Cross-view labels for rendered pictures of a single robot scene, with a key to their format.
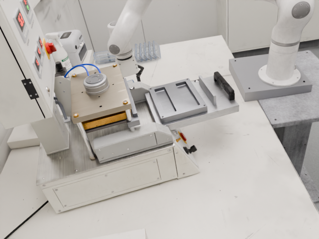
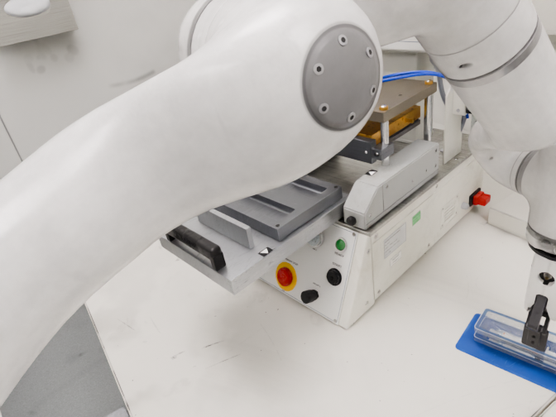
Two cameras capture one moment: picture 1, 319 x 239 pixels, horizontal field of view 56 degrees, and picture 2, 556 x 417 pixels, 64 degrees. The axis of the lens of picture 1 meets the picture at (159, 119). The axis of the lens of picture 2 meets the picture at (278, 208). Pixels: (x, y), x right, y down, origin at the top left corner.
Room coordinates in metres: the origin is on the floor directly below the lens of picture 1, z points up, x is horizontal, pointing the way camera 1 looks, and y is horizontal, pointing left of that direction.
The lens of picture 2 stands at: (1.53, -0.45, 1.39)
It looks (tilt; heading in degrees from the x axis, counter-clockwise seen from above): 31 degrees down; 149
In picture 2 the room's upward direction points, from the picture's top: 10 degrees counter-clockwise
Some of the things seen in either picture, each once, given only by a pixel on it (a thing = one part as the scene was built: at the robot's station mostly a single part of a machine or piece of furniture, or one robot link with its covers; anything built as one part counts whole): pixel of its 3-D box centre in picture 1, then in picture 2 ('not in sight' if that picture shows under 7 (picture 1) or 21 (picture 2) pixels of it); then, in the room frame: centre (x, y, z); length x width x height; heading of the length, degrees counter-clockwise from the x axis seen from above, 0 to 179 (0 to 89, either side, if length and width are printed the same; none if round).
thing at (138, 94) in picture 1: (123, 96); (391, 182); (1.01, 0.12, 0.96); 0.26 x 0.05 x 0.07; 97
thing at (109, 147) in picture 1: (134, 141); not in sight; (0.74, 0.10, 0.96); 0.25 x 0.05 x 0.07; 97
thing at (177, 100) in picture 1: (176, 99); (273, 197); (0.90, -0.07, 0.98); 0.20 x 0.17 x 0.03; 7
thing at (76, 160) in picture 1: (102, 132); (367, 162); (0.86, 0.22, 0.93); 0.46 x 0.35 x 0.01; 97
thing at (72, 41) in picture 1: (63, 49); not in sight; (1.79, 0.50, 0.88); 0.25 x 0.20 x 0.17; 81
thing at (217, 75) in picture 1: (223, 85); (192, 242); (0.92, -0.26, 0.99); 0.15 x 0.02 x 0.04; 7
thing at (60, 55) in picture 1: (60, 54); not in sight; (1.63, 0.49, 0.92); 0.09 x 0.08 x 0.25; 67
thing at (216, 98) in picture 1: (188, 98); (255, 213); (0.90, -0.12, 0.97); 0.30 x 0.22 x 0.08; 97
